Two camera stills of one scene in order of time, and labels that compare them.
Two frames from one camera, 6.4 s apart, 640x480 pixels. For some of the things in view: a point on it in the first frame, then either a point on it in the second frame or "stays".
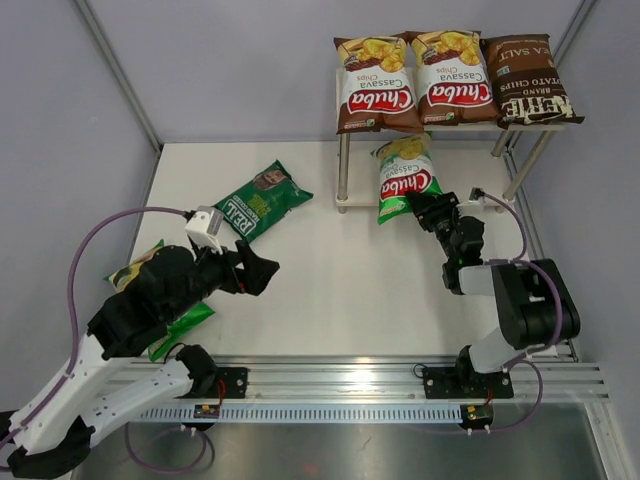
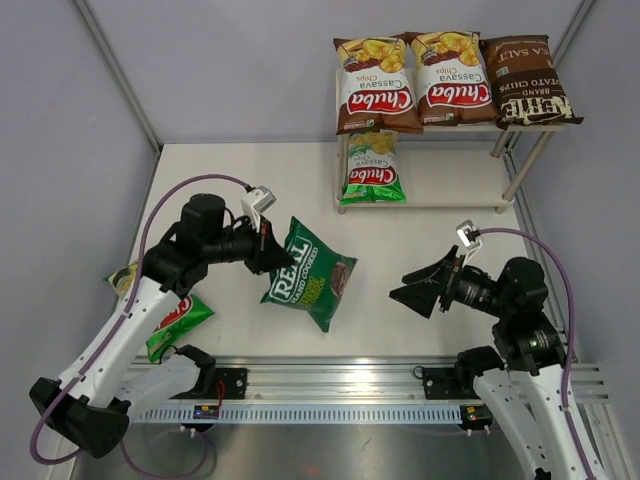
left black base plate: (230, 383) stays
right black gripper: (430, 207) to (422, 296)
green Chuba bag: (406, 166) to (372, 174)
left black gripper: (258, 271) to (267, 254)
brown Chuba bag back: (452, 77) stays
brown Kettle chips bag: (527, 86) stays
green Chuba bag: (184, 322) stays
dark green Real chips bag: (256, 206) to (316, 278)
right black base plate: (465, 383) stays
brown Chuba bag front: (375, 89) stays
